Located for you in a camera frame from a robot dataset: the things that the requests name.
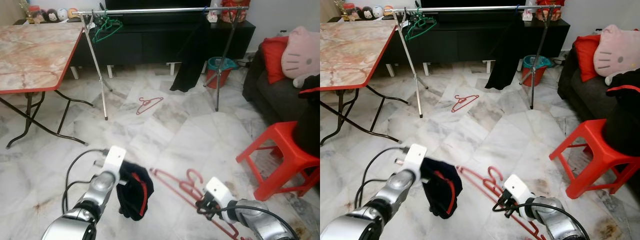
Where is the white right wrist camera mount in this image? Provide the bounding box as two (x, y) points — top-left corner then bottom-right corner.
(205, 176), (232, 211)
(502, 173), (536, 209)

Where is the green plastic clothes hanger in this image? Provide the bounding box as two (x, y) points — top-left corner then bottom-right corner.
(91, 14), (124, 45)
(403, 12), (438, 42)

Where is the pink cat face pillow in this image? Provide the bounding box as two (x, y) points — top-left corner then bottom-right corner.
(593, 23), (640, 79)
(280, 25), (321, 76)

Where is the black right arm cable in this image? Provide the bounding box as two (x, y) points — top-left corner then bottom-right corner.
(199, 202), (300, 239)
(494, 199), (591, 236)

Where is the red plastic clothes hanger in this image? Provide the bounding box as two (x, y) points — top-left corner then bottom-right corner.
(135, 96), (165, 116)
(148, 167), (241, 240)
(450, 93), (480, 114)
(455, 164), (549, 240)

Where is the red cushion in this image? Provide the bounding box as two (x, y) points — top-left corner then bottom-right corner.
(573, 33), (604, 83)
(260, 35), (291, 85)

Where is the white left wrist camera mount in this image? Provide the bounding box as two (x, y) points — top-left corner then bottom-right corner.
(403, 143), (429, 174)
(102, 145), (127, 174)

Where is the marble top red edge table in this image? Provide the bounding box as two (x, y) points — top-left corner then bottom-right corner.
(0, 24), (94, 150)
(320, 20), (409, 146)

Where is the dark grey sofa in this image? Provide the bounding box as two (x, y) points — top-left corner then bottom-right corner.
(242, 37), (321, 127)
(557, 47), (640, 122)

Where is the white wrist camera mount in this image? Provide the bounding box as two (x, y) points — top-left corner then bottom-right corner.
(102, 145), (127, 174)
(205, 176), (232, 211)
(502, 173), (536, 209)
(403, 143), (429, 174)

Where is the plain black garment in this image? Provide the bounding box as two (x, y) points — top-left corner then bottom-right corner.
(484, 16), (526, 91)
(169, 19), (211, 94)

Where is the black shirt with red trim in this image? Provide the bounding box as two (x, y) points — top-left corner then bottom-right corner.
(291, 73), (321, 159)
(602, 69), (640, 157)

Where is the red laughing buddha statue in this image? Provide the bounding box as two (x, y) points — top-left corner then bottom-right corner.
(534, 0), (566, 21)
(219, 0), (251, 24)

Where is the black flat screen television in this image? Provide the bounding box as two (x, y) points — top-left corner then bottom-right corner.
(421, 0), (521, 9)
(104, 0), (211, 11)

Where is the silver metal clothes rack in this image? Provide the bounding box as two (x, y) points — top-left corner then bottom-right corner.
(383, 3), (564, 119)
(74, 5), (250, 121)

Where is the navy shirt with red stripe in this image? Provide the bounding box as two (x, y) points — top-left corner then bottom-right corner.
(116, 159), (155, 222)
(421, 157), (464, 220)

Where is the red bin with teal bag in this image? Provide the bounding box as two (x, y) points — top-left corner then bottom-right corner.
(206, 56), (240, 90)
(521, 53), (554, 87)

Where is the red plastic stool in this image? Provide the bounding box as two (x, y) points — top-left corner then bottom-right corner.
(235, 119), (321, 202)
(548, 118), (640, 200)

